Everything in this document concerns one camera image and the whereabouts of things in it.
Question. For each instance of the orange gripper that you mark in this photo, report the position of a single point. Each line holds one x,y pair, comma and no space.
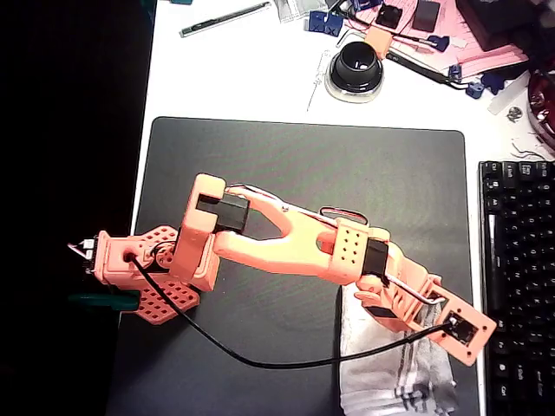
383,313

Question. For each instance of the grey striped cloth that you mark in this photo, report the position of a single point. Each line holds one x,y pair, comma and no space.
368,381

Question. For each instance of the orange printed robot arm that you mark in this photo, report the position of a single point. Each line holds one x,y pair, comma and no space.
277,247

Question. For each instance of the black keyboard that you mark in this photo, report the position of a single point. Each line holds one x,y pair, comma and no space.
520,281

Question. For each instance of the dark grey desk mat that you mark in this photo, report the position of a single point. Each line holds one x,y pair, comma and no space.
303,156

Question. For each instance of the silver nut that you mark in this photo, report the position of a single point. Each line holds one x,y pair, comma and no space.
514,113

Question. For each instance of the blue connector piece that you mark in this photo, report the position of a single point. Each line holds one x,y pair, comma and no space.
455,72
493,82
439,42
475,89

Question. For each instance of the white tape strip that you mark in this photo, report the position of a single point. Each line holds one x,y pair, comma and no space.
509,95

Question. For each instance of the long black tool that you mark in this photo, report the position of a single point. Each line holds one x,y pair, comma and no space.
416,67

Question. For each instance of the black round cap clear base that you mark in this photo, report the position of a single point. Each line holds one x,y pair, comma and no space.
356,65

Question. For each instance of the dark red round object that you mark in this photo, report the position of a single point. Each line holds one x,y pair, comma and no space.
544,104

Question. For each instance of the small orange box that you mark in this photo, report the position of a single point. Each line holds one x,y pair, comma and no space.
379,41

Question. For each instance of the pink paper sheets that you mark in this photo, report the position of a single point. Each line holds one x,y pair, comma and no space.
498,56

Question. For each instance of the metal allen key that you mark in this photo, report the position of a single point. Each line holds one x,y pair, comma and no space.
342,37

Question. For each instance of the blue printed block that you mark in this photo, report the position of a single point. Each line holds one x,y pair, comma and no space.
317,21
334,26

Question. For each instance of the black square module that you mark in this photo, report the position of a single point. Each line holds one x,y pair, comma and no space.
389,16

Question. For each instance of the dark grey rectangular block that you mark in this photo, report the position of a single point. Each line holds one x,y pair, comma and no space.
426,15

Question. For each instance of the dark maroon box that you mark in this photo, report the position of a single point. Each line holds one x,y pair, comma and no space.
498,21

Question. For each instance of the black silver pen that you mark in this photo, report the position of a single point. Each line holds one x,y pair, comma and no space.
225,19

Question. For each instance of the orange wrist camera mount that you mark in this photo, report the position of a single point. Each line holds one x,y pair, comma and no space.
477,342

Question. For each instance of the orange perforated base plate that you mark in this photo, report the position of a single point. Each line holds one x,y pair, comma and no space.
167,303

